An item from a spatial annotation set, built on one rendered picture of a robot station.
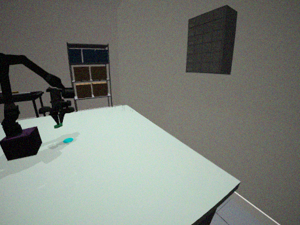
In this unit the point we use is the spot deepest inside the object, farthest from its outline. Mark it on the green rectangular post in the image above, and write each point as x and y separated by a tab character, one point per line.
57	126

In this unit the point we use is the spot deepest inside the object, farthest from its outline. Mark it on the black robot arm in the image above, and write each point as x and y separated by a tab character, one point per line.
11	111

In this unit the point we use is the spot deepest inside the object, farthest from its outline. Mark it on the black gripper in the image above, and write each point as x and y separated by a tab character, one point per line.
54	110

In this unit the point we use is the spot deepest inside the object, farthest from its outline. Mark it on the cyan circle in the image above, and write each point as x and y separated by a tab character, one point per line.
68	140

